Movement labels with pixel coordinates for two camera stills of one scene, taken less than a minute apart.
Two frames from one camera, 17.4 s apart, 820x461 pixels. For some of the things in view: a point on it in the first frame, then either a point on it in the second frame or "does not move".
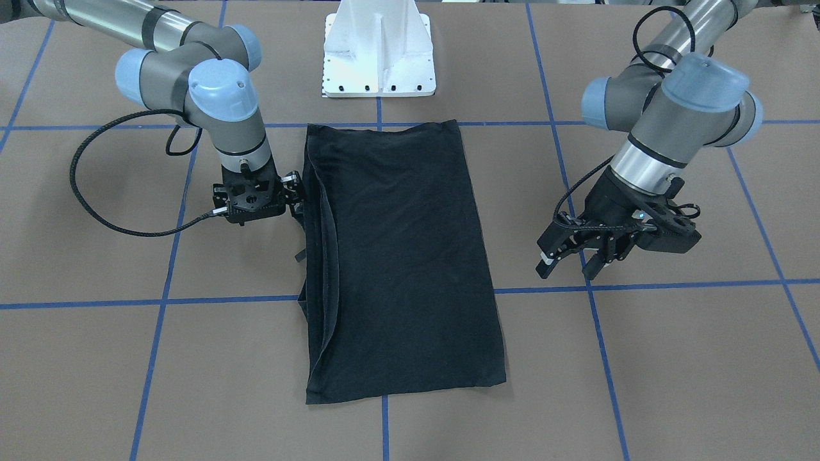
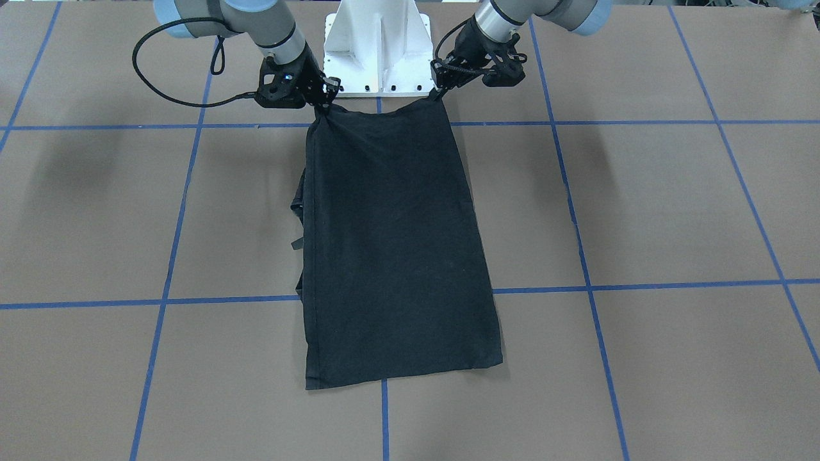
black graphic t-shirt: [396, 287] does not move
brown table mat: [136, 324] does not move
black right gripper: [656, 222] → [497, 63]
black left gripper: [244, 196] → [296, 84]
